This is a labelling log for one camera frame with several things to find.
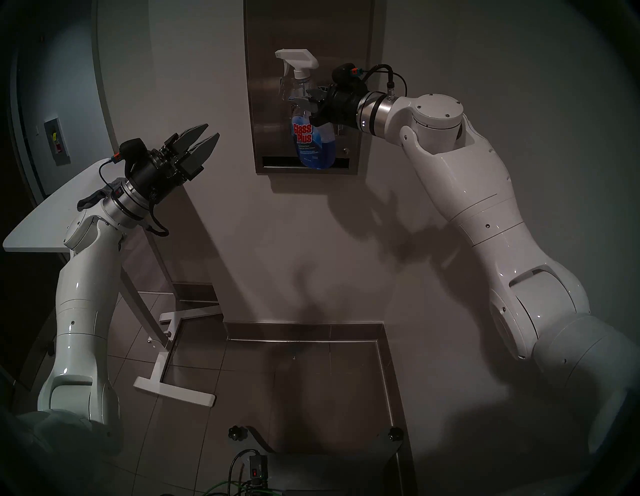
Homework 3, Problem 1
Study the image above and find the white table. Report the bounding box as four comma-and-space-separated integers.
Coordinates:
2, 159, 223, 408

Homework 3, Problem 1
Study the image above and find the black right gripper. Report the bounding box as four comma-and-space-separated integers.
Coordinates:
289, 85, 368, 128

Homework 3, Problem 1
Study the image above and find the grey wall alarm box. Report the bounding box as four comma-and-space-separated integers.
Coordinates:
44, 117, 71, 166

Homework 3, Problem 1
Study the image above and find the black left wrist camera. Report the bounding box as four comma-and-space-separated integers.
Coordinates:
118, 139, 147, 166

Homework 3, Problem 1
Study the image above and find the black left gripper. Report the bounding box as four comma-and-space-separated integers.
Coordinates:
127, 123, 221, 206

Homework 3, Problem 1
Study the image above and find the black power box red switch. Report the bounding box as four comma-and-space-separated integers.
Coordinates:
243, 451, 268, 486

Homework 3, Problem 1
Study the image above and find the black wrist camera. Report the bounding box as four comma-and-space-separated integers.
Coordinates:
332, 62, 363, 88
118, 139, 147, 166

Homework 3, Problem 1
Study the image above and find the black base cable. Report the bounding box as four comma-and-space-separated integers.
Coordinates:
229, 448, 262, 488

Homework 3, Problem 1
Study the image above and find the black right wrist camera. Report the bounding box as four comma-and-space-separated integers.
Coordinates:
332, 62, 363, 88

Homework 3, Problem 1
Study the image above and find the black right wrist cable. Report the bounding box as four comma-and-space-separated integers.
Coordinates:
362, 64, 408, 98

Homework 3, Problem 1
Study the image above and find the blue glass cleaner spray bottle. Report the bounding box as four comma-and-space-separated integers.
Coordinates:
274, 48, 337, 171

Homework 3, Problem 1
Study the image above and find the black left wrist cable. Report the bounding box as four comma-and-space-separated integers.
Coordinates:
98, 157, 170, 237

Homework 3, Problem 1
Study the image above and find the grey cloth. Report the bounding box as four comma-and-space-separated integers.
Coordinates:
76, 187, 108, 213

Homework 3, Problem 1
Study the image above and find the green cable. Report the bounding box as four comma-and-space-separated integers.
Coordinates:
200, 479, 271, 496

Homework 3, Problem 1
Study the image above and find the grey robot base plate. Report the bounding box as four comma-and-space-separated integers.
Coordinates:
247, 427, 403, 496

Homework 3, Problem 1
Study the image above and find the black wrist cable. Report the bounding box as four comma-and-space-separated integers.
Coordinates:
98, 157, 170, 237
362, 64, 408, 98

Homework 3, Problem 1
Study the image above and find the stainless steel wall dispenser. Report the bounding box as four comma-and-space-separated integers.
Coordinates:
243, 0, 375, 176

